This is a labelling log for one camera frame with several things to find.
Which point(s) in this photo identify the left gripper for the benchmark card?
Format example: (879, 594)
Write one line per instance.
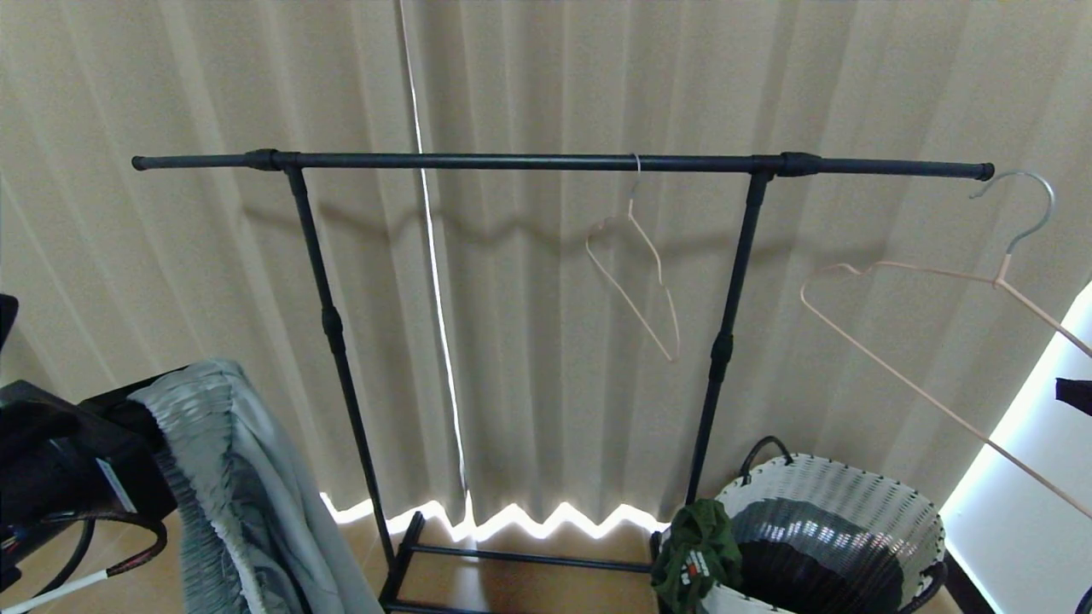
(68, 469)

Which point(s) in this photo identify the pale grey shorts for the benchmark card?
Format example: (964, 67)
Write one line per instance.
(256, 495)

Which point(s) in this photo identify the pink clothes hanger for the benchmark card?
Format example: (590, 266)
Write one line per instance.
(631, 309)
(938, 271)

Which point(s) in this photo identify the black clothes rack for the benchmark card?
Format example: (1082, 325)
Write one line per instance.
(512, 162)

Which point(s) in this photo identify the white laundry basket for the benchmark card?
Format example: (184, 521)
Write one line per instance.
(836, 495)

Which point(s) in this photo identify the beige curtain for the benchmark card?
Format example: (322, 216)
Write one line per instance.
(529, 341)

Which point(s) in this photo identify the green printed garment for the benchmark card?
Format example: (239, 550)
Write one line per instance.
(695, 554)

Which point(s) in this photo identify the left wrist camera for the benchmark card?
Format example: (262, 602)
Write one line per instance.
(7, 322)

